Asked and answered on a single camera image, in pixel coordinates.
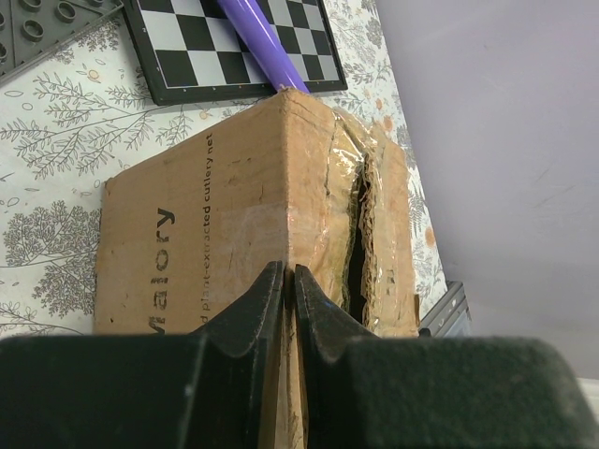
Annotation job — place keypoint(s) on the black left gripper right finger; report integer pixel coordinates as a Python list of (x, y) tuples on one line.
[(362, 391)]

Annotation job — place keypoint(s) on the black white chessboard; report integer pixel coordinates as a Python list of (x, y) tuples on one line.
[(190, 53)]

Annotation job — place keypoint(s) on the brown cardboard express box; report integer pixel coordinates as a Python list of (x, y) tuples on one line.
[(186, 233)]

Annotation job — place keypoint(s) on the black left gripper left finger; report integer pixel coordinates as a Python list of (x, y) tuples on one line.
[(215, 387)]

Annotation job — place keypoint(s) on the grey studded building plate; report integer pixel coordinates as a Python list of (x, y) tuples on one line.
[(31, 30)]

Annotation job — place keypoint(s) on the purple toy microphone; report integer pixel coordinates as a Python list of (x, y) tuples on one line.
[(250, 23)]

